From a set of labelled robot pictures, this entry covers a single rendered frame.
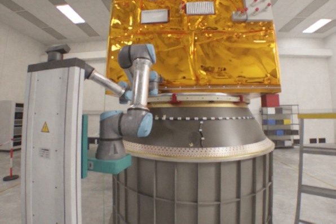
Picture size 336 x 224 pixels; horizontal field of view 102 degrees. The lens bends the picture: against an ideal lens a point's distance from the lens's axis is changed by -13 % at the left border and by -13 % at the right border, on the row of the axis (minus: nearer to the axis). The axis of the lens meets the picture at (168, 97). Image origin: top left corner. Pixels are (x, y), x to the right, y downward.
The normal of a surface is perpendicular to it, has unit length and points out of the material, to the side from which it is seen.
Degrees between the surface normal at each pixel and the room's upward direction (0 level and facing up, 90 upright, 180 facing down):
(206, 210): 90
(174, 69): 85
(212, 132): 62
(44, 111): 90
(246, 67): 91
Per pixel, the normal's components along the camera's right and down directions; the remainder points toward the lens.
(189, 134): -0.07, -0.56
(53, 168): -0.23, -0.11
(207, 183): 0.00, -0.11
